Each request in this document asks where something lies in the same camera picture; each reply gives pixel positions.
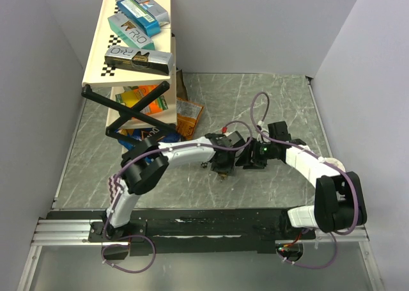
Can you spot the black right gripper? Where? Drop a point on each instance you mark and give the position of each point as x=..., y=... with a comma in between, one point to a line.
x=255, y=162

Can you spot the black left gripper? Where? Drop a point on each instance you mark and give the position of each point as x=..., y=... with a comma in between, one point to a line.
x=223, y=169

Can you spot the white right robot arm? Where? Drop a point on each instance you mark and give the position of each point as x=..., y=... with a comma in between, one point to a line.
x=338, y=199

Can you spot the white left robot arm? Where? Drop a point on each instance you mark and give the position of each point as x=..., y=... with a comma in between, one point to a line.
x=143, y=166

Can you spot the orange Kettle chips bag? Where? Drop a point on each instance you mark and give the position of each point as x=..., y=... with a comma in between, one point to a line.
x=188, y=115

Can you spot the white tape roll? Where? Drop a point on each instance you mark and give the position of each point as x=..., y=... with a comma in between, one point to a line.
x=334, y=162

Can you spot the orange sponge package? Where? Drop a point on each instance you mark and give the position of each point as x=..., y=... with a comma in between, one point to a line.
x=132, y=95

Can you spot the dark grey R&O box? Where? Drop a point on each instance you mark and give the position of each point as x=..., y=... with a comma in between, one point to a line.
x=139, y=60

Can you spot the cream two-tier shelf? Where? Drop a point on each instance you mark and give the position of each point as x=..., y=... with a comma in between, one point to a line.
x=99, y=74

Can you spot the teal R&O box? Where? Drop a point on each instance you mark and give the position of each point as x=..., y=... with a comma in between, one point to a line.
x=130, y=32

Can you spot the silver R&O box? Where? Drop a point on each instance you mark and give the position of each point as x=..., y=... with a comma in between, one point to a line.
x=155, y=10

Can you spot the blue foil box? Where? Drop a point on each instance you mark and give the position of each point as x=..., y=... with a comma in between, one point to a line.
x=137, y=14

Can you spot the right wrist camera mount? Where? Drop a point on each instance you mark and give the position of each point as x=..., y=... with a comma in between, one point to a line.
x=262, y=132

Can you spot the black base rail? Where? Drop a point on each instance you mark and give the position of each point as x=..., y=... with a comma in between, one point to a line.
x=201, y=231

